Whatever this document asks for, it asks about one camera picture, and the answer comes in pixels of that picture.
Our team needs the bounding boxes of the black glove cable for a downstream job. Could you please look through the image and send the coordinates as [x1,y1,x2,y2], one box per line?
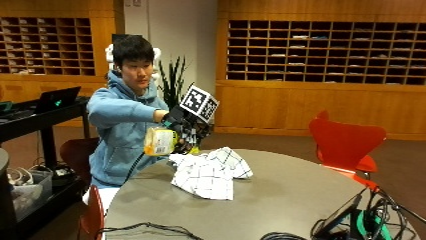
[123,151,147,184]

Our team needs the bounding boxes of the green spiky plant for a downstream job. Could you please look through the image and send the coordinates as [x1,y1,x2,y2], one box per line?
[158,55,190,110]

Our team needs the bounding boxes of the black cart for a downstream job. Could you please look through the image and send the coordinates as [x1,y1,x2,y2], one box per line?
[0,95,94,240]

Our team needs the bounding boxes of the yellow bottle with white label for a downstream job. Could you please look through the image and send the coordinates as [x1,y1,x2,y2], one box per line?
[143,126,180,157]

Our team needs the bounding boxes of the white checked cloth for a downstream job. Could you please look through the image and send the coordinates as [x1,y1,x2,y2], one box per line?
[168,146,255,201]

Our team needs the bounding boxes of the black power adapter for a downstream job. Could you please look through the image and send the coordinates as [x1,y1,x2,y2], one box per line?
[51,164,78,188]

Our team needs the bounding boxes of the dark red chair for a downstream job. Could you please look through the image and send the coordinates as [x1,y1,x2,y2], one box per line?
[59,136,102,186]

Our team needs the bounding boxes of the black cable on table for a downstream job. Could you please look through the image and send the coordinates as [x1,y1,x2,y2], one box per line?
[96,221,207,240]

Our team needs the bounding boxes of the black tablet on stand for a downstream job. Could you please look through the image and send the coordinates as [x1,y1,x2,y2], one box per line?
[312,192,365,240]

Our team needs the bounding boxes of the black laptop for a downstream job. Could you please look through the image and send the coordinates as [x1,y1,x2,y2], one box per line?
[33,85,83,115]

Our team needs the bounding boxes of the red chair with thin back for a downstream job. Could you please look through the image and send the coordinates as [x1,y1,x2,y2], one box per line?
[78,184,107,240]

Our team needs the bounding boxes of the clear plastic bin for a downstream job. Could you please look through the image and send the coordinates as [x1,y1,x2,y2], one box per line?
[6,168,55,222]

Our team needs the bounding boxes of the white cube with black markers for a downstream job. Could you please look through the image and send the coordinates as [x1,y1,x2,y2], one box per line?
[179,83,222,124]

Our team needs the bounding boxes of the green and black cable bundle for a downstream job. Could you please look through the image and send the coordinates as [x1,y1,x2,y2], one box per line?
[352,186,426,240]

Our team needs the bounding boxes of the bright red chair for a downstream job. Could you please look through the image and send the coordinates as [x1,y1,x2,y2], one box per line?
[308,110,389,193]

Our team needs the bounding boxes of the wooden pigeonhole shelf with papers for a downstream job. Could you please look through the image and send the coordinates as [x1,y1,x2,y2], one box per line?
[0,16,98,77]

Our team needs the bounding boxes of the the person in blue hoodie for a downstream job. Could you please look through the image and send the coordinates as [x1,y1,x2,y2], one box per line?
[82,34,180,211]

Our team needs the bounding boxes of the coiled black cable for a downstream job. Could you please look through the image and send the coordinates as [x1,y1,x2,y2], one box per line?
[259,231,309,240]

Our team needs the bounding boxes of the wide wooden pigeonhole shelf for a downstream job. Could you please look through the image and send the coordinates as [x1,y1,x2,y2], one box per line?
[227,19,426,86]

